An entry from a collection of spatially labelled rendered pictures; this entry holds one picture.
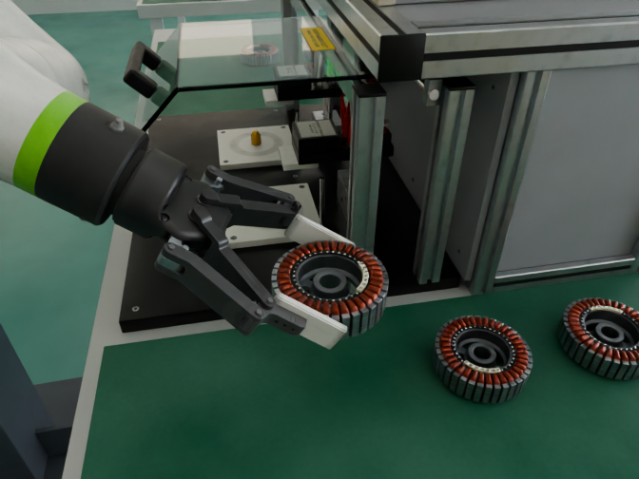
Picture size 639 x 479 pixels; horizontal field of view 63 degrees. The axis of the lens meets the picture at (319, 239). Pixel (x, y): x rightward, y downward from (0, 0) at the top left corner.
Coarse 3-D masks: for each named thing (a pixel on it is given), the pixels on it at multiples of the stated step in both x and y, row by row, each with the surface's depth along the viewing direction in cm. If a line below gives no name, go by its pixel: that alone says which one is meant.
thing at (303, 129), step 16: (304, 128) 78; (320, 128) 78; (336, 128) 78; (304, 144) 76; (320, 144) 76; (336, 144) 77; (384, 144) 79; (288, 160) 78; (304, 160) 77; (320, 160) 77; (336, 160) 78
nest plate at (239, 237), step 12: (288, 192) 90; (300, 192) 90; (312, 204) 87; (312, 216) 84; (228, 228) 81; (240, 228) 81; (252, 228) 81; (264, 228) 81; (276, 228) 81; (240, 240) 79; (252, 240) 79; (264, 240) 79; (276, 240) 80; (288, 240) 80
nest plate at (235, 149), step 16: (240, 128) 109; (256, 128) 109; (272, 128) 109; (288, 128) 109; (224, 144) 104; (240, 144) 104; (272, 144) 104; (288, 144) 104; (224, 160) 99; (240, 160) 99; (256, 160) 99; (272, 160) 99
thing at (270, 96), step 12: (300, 84) 95; (312, 84) 98; (324, 84) 98; (336, 84) 98; (264, 96) 98; (276, 96) 98; (288, 96) 96; (300, 96) 96; (312, 96) 97; (324, 96) 97; (336, 96) 98; (324, 108) 104
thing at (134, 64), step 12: (132, 48) 65; (144, 48) 64; (132, 60) 59; (144, 60) 65; (156, 60) 66; (132, 72) 57; (132, 84) 58; (144, 84) 58; (156, 84) 59; (144, 96) 59
